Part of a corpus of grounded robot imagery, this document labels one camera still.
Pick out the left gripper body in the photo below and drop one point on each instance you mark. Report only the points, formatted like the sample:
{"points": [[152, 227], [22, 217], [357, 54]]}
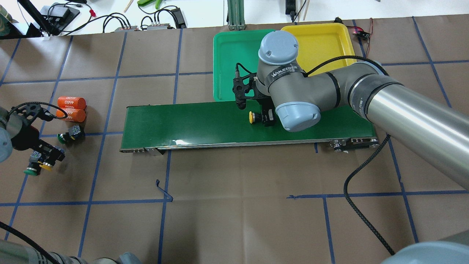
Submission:
{"points": [[26, 139]]}

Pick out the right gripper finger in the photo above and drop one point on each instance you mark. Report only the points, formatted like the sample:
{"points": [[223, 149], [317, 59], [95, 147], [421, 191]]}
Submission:
{"points": [[269, 118]]}

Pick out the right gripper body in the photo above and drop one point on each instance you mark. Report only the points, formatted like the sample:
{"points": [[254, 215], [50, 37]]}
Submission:
{"points": [[268, 116]]}

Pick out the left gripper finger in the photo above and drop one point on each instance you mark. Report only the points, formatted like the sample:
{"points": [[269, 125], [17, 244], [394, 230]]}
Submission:
{"points": [[57, 154], [45, 152]]}

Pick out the yellow push button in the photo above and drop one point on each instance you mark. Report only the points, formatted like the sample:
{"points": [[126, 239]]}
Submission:
{"points": [[254, 117], [46, 162]]}

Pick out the green push button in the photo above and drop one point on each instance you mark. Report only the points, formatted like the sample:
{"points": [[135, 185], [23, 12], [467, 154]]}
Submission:
{"points": [[35, 160], [73, 133]]}

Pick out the orange cylinder labelled 4680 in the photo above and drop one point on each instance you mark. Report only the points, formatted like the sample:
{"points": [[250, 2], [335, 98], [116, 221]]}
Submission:
{"points": [[71, 102]]}

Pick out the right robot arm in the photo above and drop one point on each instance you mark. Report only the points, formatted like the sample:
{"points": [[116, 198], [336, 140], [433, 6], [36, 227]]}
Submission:
{"points": [[435, 132]]}

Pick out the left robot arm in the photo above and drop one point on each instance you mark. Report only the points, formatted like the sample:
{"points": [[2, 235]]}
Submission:
{"points": [[17, 122]]}

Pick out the green plastic tray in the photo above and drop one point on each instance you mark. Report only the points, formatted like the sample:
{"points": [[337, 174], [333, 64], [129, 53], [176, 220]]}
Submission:
{"points": [[230, 48]]}

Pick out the yellow plastic tray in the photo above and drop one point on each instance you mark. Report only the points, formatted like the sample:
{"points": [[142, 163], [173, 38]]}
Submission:
{"points": [[320, 42]]}

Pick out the black power adapter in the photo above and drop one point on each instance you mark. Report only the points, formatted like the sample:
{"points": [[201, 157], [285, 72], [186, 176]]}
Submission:
{"points": [[180, 20]]}

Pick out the green conveyor belt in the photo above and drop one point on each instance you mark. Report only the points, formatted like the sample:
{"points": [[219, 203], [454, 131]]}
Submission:
{"points": [[159, 128]]}

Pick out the aluminium frame post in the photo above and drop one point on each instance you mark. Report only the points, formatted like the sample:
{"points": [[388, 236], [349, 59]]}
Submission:
{"points": [[236, 18]]}

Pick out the black box with cables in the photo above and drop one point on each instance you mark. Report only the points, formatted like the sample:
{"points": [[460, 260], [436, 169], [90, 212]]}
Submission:
{"points": [[59, 14]]}

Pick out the green handled reacher grabber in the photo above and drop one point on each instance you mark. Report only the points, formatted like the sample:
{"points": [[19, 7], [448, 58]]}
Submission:
{"points": [[144, 3]]}

